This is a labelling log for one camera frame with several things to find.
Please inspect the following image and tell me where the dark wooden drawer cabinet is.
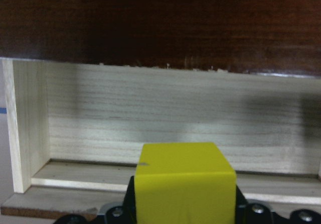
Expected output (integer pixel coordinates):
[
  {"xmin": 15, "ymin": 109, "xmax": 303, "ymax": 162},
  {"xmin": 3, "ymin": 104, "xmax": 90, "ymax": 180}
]
[{"xmin": 1, "ymin": 0, "xmax": 320, "ymax": 76}]

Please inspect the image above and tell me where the light wooden drawer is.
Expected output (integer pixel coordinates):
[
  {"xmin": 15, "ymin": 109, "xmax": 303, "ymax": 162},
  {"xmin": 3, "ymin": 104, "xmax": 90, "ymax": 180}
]
[{"xmin": 1, "ymin": 59, "xmax": 320, "ymax": 219}]

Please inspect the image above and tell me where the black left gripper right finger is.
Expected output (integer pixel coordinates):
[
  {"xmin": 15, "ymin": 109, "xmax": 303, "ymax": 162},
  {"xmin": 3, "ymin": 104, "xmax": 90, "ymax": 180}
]
[{"xmin": 235, "ymin": 186, "xmax": 274, "ymax": 224}]

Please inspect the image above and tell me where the yellow block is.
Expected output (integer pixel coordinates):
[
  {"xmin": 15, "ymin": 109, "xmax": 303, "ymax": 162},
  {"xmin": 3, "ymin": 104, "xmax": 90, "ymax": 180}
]
[{"xmin": 134, "ymin": 143, "xmax": 236, "ymax": 223}]

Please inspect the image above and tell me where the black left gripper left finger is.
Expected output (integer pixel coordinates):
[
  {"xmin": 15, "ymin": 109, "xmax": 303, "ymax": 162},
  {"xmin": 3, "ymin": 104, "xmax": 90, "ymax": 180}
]
[{"xmin": 96, "ymin": 176, "xmax": 137, "ymax": 223}]

